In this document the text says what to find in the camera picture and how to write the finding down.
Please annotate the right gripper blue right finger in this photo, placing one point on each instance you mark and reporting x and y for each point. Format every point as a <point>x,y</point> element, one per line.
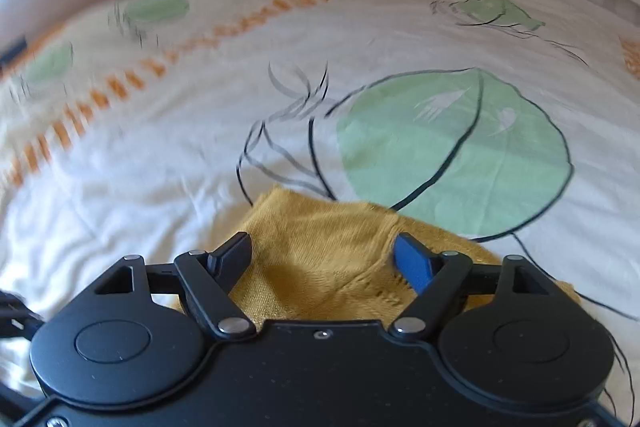
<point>438,281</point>

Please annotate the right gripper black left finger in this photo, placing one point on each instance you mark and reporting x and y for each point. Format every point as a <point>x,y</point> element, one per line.
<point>207,281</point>

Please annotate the white leaf-print duvet cover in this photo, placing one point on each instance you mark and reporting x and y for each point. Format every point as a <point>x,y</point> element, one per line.
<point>511,123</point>

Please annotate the mustard yellow knit sweater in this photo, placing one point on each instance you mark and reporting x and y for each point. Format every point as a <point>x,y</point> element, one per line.
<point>314,260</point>

